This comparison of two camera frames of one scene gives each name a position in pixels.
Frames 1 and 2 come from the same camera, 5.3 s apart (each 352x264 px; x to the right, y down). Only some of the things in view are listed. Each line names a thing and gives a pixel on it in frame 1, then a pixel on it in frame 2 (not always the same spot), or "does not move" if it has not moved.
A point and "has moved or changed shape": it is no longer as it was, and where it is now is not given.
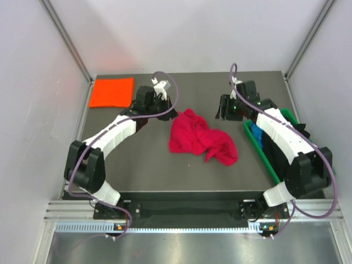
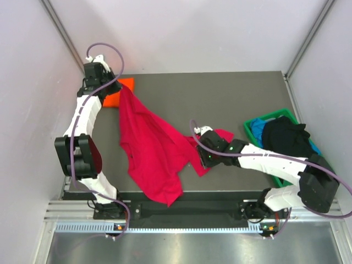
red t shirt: (190, 135) has moved or changed shape
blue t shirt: (258, 133) does not move
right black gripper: (226, 101) → (205, 162)
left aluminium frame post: (48, 7) does not move
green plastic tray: (289, 115) does not move
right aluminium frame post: (326, 6) does not move
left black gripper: (166, 104) → (116, 87)
